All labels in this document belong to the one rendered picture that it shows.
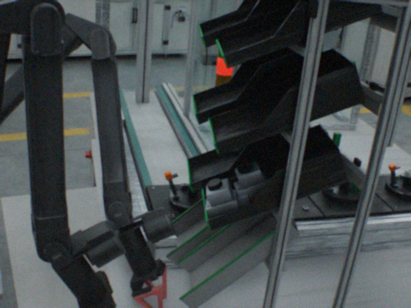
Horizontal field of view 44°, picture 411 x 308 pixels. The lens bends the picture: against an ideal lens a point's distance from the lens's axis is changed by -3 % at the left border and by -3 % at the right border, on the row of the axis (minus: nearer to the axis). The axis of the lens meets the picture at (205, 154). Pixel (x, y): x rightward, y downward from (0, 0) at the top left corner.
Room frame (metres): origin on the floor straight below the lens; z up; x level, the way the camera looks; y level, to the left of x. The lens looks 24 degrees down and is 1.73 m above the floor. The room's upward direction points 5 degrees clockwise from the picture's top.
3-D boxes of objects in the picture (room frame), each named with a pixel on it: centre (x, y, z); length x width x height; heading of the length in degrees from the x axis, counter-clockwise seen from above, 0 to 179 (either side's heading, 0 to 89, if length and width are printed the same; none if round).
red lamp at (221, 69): (1.55, -0.03, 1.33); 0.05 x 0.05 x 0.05
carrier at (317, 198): (1.48, -0.45, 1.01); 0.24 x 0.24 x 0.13; 16
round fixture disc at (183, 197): (1.33, 0.03, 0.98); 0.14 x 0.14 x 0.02
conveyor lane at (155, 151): (1.63, 0.09, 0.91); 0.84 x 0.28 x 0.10; 16
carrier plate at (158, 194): (1.33, 0.03, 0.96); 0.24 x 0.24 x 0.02; 16
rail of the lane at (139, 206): (1.56, 0.25, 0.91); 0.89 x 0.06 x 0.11; 16
